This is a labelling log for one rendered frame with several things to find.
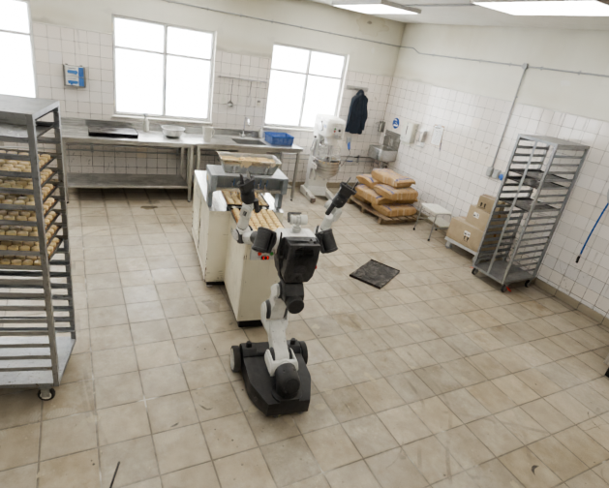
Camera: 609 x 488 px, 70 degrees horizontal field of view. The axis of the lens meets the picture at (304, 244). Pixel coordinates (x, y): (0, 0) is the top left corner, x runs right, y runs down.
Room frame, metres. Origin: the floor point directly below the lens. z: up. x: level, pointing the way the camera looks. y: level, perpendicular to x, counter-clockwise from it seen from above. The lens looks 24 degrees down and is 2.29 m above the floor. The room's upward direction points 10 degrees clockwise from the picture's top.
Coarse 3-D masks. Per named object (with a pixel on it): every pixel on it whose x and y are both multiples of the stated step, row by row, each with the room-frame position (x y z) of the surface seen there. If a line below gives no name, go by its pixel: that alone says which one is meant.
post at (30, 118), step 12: (36, 144) 2.08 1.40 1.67; (36, 156) 2.06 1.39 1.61; (36, 168) 2.06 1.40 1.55; (36, 180) 2.06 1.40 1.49; (36, 192) 2.06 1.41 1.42; (36, 204) 2.05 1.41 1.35; (36, 216) 2.05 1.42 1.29; (48, 276) 2.07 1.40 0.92; (48, 288) 2.06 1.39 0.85; (48, 300) 2.06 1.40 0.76; (48, 312) 2.06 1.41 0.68; (48, 324) 2.05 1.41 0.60; (48, 336) 2.05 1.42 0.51
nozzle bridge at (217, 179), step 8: (208, 168) 3.87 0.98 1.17; (216, 168) 3.89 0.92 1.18; (208, 176) 3.84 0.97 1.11; (216, 176) 3.70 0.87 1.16; (224, 176) 3.73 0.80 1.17; (232, 176) 3.76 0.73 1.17; (256, 176) 3.86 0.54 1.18; (264, 176) 3.91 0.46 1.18; (272, 176) 3.95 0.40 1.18; (280, 176) 4.00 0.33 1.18; (208, 184) 3.81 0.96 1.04; (216, 184) 3.70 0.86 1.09; (224, 184) 3.82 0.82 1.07; (256, 184) 3.93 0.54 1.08; (272, 184) 4.00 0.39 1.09; (280, 184) 4.02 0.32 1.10; (208, 192) 3.79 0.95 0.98; (256, 192) 3.88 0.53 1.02; (264, 192) 3.92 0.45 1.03; (272, 192) 3.95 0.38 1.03; (280, 192) 3.98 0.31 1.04; (208, 200) 3.78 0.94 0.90; (280, 200) 4.06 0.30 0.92
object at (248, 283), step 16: (240, 256) 3.22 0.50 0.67; (240, 272) 3.17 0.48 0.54; (256, 272) 3.17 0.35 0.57; (272, 272) 3.23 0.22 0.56; (240, 288) 3.13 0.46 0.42; (256, 288) 3.18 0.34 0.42; (240, 304) 3.13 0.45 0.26; (256, 304) 3.18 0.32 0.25; (240, 320) 3.14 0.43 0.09; (256, 320) 3.22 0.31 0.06
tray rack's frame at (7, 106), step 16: (0, 96) 2.35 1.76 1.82; (16, 96) 2.43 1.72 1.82; (0, 112) 2.02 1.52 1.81; (16, 112) 2.04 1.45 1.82; (32, 112) 2.09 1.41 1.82; (0, 352) 2.23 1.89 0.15; (16, 352) 2.26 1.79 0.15; (32, 352) 2.28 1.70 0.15; (48, 352) 2.31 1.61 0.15; (64, 352) 2.33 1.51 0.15; (64, 368) 2.19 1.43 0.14; (0, 384) 1.97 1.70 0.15; (16, 384) 1.99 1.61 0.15; (32, 384) 2.02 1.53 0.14; (48, 384) 2.04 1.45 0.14
